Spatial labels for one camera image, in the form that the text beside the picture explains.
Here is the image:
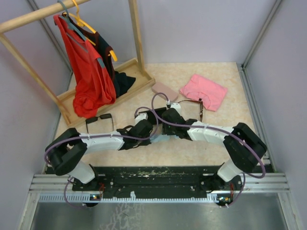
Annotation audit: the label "red tank top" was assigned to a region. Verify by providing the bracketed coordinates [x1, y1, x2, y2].
[53, 14, 117, 118]

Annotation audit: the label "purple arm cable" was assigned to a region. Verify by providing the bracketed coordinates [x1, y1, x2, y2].
[43, 106, 159, 209]
[151, 92, 266, 208]

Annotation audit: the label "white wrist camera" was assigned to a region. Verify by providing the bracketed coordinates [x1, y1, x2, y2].
[166, 102, 181, 113]
[134, 113, 148, 124]

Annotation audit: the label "pink glasses case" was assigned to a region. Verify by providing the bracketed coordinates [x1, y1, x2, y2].
[152, 82, 178, 102]

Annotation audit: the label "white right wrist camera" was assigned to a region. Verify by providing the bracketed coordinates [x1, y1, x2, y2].
[166, 102, 181, 113]

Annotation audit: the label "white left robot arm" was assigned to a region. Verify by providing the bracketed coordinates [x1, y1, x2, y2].
[45, 119, 153, 190]

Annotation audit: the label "pink folded t-shirt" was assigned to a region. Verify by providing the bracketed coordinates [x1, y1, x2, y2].
[179, 74, 228, 112]

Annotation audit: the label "dark navy garment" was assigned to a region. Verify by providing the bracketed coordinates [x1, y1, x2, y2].
[79, 28, 136, 98]

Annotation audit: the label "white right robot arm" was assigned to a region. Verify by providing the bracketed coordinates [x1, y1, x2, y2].
[159, 108, 267, 190]

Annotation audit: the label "tortoiseshell brown sunglasses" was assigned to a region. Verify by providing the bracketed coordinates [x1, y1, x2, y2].
[178, 100, 203, 122]

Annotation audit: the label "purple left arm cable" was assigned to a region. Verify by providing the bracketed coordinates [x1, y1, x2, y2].
[43, 106, 159, 209]

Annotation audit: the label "light blue cleaning cloth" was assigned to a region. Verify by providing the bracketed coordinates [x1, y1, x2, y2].
[150, 134, 179, 143]

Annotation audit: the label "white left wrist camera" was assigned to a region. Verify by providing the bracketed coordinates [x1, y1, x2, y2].
[134, 113, 148, 124]

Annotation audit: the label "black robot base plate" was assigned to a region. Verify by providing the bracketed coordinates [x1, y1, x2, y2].
[63, 167, 245, 207]

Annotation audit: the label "yellow clothes hanger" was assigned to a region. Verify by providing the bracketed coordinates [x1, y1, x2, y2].
[66, 0, 118, 62]

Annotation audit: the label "grey clothes hanger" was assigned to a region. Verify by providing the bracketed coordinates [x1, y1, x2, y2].
[53, 0, 106, 74]

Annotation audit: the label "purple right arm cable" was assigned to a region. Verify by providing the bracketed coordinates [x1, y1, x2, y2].
[151, 92, 266, 208]

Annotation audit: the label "black glasses case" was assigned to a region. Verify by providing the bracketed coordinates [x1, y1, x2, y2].
[140, 107, 167, 125]

